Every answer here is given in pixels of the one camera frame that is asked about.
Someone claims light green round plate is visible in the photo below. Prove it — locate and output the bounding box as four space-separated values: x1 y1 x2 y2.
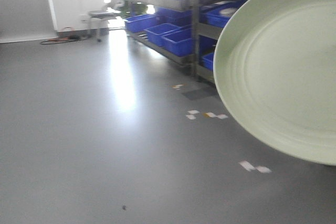
214 0 335 165

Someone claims blue bin bottom shelf front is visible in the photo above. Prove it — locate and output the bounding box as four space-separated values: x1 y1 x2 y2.
162 28 194 57

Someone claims blue bin shelf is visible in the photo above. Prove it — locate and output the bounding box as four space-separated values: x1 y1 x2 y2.
124 14 159 33
162 28 194 57
144 23 181 47

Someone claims blue bin bottom shelf middle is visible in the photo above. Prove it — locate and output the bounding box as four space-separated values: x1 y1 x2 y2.
144 23 181 47

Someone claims blue bin bottom shelf far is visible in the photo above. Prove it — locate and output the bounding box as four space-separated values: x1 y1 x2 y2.
124 14 159 33

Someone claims stainless steel storage rack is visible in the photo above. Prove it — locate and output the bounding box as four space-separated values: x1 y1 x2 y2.
126 0 233 82

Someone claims blue bin with white item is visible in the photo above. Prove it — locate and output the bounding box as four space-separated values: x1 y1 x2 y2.
202 0 247 28

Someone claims grey stool in background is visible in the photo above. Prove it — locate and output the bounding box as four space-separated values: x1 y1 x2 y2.
87 9 121 42

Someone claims orange cable on floor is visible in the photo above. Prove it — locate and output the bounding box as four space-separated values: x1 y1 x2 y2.
39 26 89 45

